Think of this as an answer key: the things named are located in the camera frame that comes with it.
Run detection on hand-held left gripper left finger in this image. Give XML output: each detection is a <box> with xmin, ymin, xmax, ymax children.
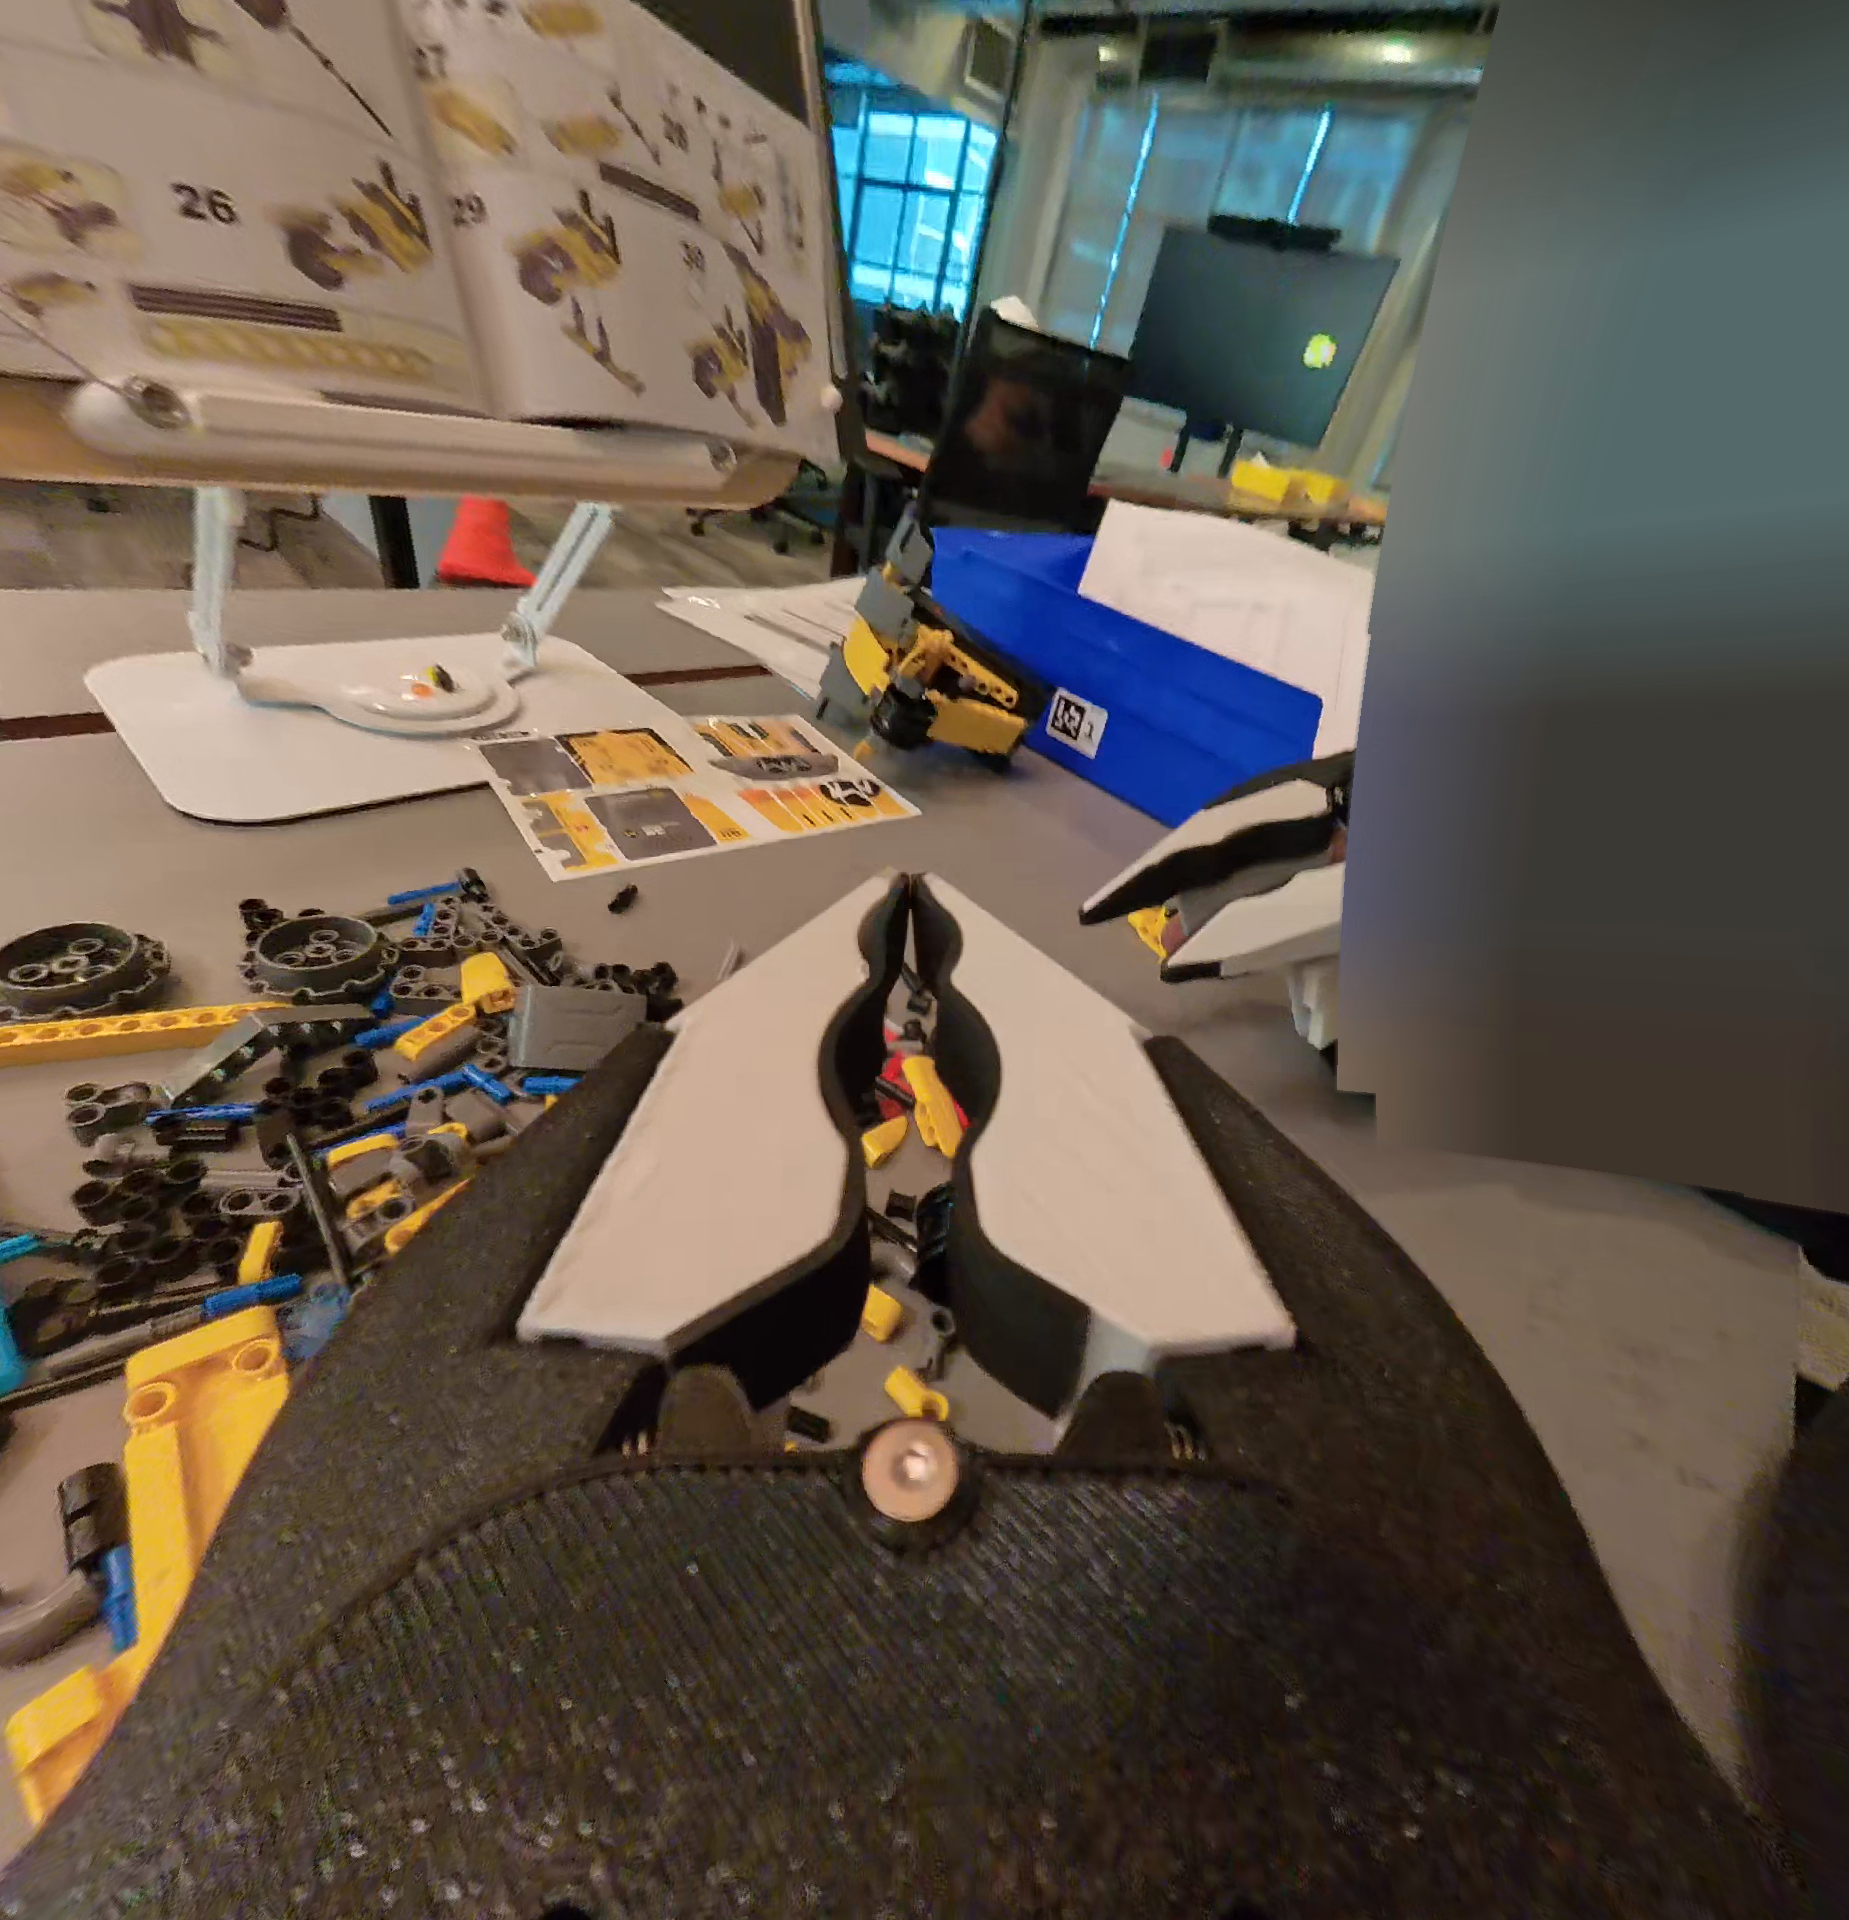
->
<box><xmin>515</xmin><ymin>873</ymin><xmax>918</xmax><ymax>1365</ymax></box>

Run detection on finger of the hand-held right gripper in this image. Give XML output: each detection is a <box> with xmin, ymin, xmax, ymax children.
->
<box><xmin>1161</xmin><ymin>860</ymin><xmax>1349</xmax><ymax>985</ymax></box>
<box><xmin>1078</xmin><ymin>754</ymin><xmax>1356</xmax><ymax>930</ymax></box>

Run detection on yellow sticker sheet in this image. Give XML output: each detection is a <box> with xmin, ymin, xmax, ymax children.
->
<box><xmin>472</xmin><ymin>715</ymin><xmax>923</xmax><ymax>884</ymax></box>

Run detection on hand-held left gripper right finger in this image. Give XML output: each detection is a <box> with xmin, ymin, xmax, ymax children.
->
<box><xmin>915</xmin><ymin>873</ymin><xmax>1301</xmax><ymax>1418</ymax></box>

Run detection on yellow toy excavator model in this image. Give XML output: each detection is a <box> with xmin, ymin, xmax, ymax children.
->
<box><xmin>814</xmin><ymin>514</ymin><xmax>1057</xmax><ymax>776</ymax></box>

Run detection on black desk monitor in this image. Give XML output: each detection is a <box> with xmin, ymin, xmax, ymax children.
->
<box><xmin>921</xmin><ymin>304</ymin><xmax>1132</xmax><ymax>538</ymax></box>

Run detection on yellow storage bins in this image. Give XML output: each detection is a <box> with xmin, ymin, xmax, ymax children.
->
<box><xmin>1226</xmin><ymin>454</ymin><xmax>1349</xmax><ymax>516</ymax></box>

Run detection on wooden office table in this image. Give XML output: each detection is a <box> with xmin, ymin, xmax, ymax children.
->
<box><xmin>861</xmin><ymin>432</ymin><xmax>1390</xmax><ymax>546</ymax></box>

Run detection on blue plastic bin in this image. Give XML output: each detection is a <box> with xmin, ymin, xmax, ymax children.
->
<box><xmin>925</xmin><ymin>525</ymin><xmax>1325</xmax><ymax>830</ymax></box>

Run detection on toy instruction booklet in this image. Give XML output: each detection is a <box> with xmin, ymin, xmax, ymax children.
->
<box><xmin>0</xmin><ymin>0</ymin><xmax>846</xmax><ymax>451</ymax></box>

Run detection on pile of toy building pieces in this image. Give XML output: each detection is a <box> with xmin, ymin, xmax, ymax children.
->
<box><xmin>0</xmin><ymin>864</ymin><xmax>956</xmax><ymax>1831</ymax></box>

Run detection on dark grey toy gear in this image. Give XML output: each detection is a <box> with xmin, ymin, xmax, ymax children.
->
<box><xmin>241</xmin><ymin>909</ymin><xmax>405</xmax><ymax>1009</ymax></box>
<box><xmin>0</xmin><ymin>921</ymin><xmax>174</xmax><ymax>1024</ymax></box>

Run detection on white printed paper sheet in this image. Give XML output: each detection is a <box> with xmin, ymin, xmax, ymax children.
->
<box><xmin>1078</xmin><ymin>498</ymin><xmax>1379</xmax><ymax>770</ymax></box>

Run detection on orange traffic cone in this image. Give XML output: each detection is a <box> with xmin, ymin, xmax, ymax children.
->
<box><xmin>437</xmin><ymin>495</ymin><xmax>539</xmax><ymax>591</ymax></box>

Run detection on black television screen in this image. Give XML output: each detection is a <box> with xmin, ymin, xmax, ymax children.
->
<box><xmin>1128</xmin><ymin>224</ymin><xmax>1402</xmax><ymax>451</ymax></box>

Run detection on white paper sheets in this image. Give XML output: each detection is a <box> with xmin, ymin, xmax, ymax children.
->
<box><xmin>656</xmin><ymin>577</ymin><xmax>886</xmax><ymax>702</ymax></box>

